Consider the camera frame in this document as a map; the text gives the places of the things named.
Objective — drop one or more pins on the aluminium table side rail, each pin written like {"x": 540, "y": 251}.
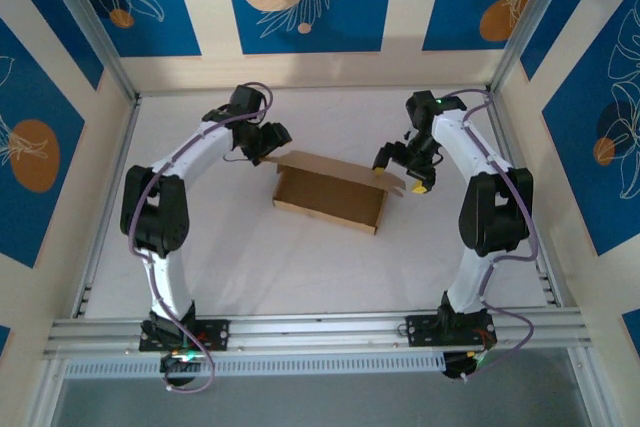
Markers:
{"x": 116, "y": 167}
{"x": 549, "y": 292}

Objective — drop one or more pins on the brown cardboard box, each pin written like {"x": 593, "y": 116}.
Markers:
{"x": 325, "y": 192}

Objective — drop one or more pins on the wide aluminium mounting rail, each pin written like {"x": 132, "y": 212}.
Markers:
{"x": 320, "y": 332}

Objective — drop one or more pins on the aluminium frame post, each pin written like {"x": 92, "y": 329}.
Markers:
{"x": 529, "y": 22}
{"x": 90, "y": 22}

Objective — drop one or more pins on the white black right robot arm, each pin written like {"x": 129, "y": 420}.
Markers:
{"x": 465, "y": 142}

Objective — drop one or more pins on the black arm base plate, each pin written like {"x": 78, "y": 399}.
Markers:
{"x": 220, "y": 334}
{"x": 420, "y": 329}

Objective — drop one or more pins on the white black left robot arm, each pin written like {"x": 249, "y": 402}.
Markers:
{"x": 200, "y": 147}

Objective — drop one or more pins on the short aluminium frame bar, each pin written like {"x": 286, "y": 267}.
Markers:
{"x": 587, "y": 392}
{"x": 44, "y": 397}

